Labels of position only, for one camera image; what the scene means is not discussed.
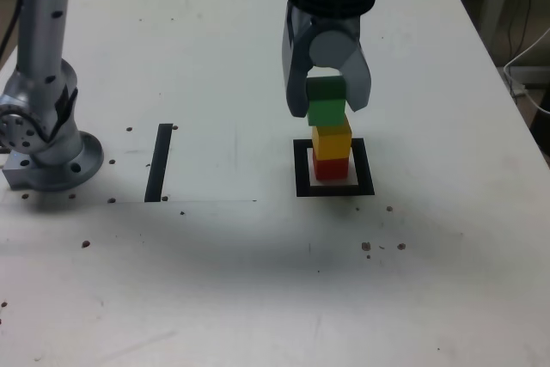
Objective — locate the yellow cube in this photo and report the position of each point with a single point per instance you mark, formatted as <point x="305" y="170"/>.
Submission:
<point x="331" y="143"/>

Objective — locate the black tape square outline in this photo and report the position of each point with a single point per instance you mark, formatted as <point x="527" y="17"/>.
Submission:
<point x="301" y="169"/>

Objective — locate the grey metal frame post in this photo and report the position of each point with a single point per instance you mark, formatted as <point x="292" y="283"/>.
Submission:
<point x="494" y="6"/>

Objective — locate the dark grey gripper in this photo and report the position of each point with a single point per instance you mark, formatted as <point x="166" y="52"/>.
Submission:
<point x="331" y="24"/>

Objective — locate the black tape strip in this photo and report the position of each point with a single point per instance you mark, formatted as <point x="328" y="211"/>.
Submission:
<point x="158" y="165"/>

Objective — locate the green cube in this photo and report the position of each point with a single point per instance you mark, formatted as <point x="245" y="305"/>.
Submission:
<point x="326" y="109"/>

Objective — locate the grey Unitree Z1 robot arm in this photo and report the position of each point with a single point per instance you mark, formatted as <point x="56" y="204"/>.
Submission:
<point x="43" y="40"/>

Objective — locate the red cube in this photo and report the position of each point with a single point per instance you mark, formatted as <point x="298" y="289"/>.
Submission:
<point x="330" y="169"/>

